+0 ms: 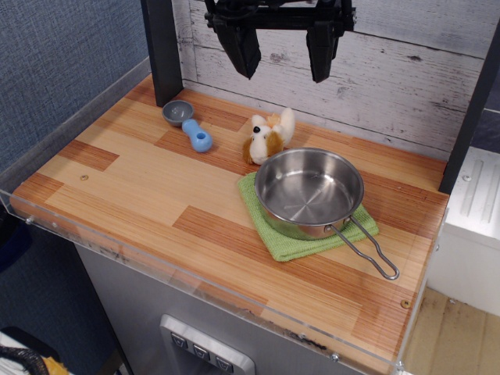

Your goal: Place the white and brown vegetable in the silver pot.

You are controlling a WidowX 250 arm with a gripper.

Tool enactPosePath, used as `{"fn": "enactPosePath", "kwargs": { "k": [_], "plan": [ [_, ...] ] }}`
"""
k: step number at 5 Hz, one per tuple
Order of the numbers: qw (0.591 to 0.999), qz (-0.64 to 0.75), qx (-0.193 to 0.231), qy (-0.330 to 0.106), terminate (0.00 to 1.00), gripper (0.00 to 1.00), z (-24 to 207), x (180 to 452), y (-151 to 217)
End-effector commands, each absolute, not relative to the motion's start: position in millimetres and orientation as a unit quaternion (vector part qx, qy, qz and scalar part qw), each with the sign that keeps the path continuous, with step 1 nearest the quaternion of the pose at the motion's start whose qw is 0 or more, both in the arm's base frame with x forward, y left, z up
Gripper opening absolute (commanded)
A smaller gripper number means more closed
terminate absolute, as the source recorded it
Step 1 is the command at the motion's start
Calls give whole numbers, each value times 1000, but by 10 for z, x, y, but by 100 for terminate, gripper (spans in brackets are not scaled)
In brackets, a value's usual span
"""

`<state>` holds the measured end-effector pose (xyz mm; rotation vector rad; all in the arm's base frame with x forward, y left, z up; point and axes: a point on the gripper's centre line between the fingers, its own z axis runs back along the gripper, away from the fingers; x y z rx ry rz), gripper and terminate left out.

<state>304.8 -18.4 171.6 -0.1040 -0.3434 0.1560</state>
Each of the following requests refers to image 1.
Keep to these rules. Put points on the black vertical post right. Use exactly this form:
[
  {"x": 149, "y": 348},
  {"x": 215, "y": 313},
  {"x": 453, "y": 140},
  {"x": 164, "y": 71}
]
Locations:
[{"x": 476, "y": 106}]

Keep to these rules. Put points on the blue and grey scoop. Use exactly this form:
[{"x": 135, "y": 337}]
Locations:
[{"x": 180, "y": 113}]

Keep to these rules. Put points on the grey cabinet with button panel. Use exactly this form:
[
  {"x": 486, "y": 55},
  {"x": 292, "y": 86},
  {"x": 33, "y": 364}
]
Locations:
[{"x": 164, "y": 327}]

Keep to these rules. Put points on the black vertical post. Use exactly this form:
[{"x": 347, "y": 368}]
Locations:
[
  {"x": 476, "y": 106},
  {"x": 163, "y": 52}
]

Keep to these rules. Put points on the black vertical post left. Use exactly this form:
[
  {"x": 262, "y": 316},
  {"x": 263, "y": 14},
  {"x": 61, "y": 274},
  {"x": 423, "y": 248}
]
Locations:
[{"x": 163, "y": 52}]

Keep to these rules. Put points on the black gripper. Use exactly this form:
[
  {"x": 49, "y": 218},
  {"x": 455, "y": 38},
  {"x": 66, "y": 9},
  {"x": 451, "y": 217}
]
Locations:
[{"x": 235, "y": 23}]

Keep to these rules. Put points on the green cloth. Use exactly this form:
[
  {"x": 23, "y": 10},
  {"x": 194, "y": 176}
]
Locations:
[{"x": 283, "y": 248}]

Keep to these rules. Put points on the brown and white plush dog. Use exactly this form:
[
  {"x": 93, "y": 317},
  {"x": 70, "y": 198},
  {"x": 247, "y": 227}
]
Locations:
[{"x": 269, "y": 136}]

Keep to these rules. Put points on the white ridged box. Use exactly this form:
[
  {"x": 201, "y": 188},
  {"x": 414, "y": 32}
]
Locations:
[{"x": 465, "y": 263}]

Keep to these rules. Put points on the stainless steel pot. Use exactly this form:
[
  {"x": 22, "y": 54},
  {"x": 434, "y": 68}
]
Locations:
[{"x": 311, "y": 194}]

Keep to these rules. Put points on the clear acrylic guard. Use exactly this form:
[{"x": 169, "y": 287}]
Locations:
[{"x": 120, "y": 181}]

